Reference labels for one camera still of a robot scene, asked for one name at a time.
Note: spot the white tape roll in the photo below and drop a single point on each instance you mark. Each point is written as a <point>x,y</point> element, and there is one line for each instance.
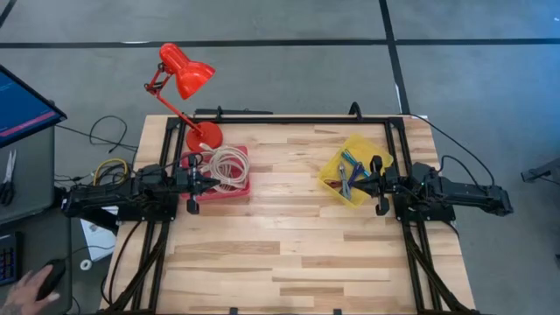
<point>81,264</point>

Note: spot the red desk lamp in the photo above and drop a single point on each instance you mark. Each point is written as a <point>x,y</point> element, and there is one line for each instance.
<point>192,76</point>

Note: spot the yellow plastic bin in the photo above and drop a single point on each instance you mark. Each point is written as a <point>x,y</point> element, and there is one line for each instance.
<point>363,144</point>

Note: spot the black computer mouse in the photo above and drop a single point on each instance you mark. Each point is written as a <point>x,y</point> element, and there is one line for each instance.
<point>54,273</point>

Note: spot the black keyboard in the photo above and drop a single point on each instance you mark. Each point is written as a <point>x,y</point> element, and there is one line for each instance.
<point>6,258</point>

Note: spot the scissors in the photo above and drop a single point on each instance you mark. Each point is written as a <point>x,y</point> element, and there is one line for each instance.
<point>6,184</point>

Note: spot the pink plastic bin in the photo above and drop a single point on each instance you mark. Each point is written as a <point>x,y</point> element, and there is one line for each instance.
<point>223,195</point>

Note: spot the grey desk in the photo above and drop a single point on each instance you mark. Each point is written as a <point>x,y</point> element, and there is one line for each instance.
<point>35,184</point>

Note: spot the blue screen monitor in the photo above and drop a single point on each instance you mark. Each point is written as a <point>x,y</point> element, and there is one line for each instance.
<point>26,105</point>

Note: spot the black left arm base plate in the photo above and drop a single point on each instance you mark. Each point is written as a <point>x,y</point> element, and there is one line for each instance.
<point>144,216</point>

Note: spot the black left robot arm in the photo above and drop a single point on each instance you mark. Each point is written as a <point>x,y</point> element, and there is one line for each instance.
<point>109,199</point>

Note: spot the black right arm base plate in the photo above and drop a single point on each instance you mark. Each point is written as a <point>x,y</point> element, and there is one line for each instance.
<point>437,213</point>

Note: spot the person's hand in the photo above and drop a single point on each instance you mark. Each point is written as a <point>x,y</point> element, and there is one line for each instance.
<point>26,293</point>

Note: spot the white paper sheet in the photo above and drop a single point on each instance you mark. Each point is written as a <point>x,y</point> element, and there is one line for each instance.
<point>100,238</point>

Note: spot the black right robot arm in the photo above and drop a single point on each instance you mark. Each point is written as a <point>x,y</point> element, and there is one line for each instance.
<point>464,197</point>

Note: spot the black clamp bar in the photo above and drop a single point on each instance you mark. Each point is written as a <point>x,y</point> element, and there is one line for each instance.
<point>236,112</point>

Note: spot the black aluminium table frame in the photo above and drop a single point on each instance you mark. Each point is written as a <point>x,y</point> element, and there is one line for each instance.
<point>284,120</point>

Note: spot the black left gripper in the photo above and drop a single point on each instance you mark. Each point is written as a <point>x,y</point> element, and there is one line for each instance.
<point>190,184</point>

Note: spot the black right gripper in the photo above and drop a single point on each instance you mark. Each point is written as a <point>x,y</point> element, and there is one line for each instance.
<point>385,184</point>

